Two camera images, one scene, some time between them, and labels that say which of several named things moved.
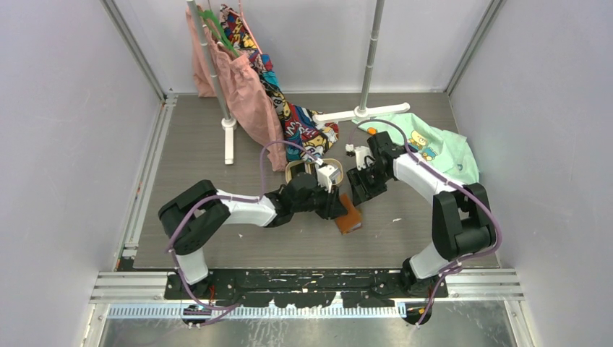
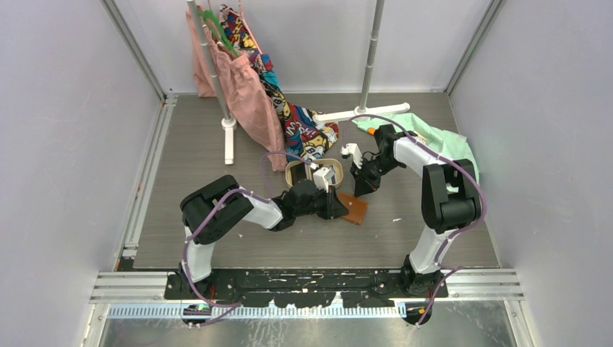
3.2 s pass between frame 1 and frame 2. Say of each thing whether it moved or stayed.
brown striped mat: moved
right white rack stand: stayed
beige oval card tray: stayed
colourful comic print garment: stayed
